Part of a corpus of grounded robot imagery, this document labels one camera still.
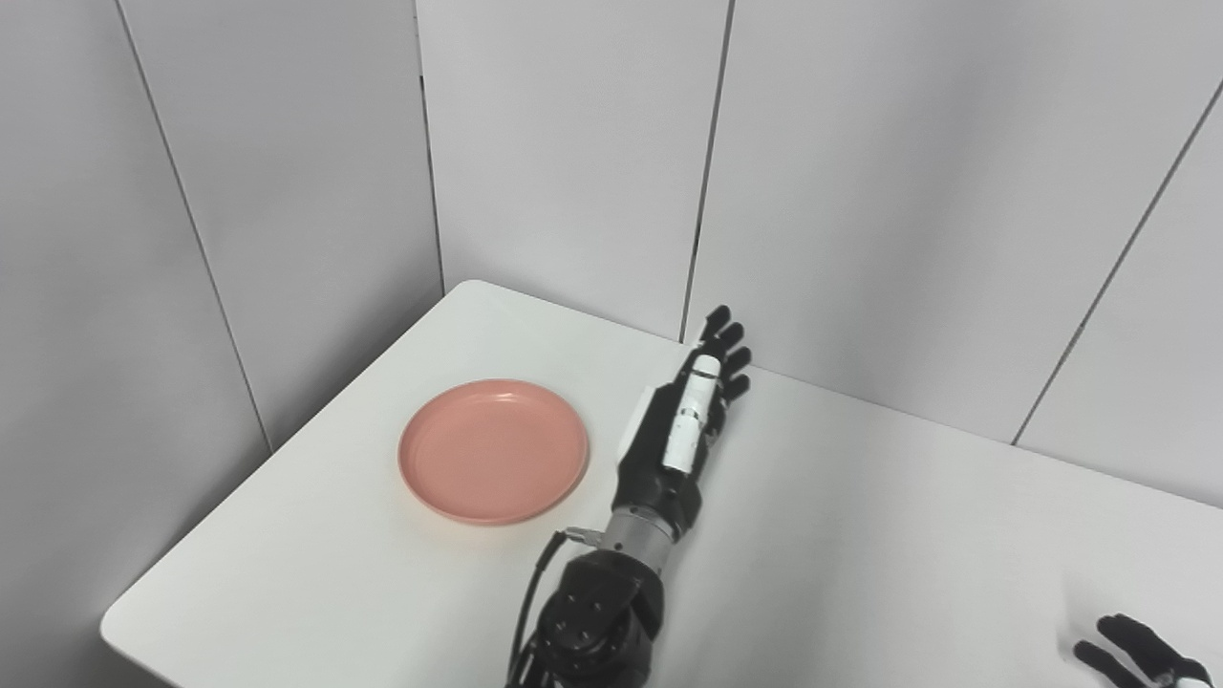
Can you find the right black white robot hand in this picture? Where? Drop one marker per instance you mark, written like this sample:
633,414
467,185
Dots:
1147,664

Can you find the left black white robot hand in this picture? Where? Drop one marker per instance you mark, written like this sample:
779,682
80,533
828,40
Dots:
654,473

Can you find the pink round plate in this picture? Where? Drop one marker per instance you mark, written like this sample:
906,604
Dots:
492,451

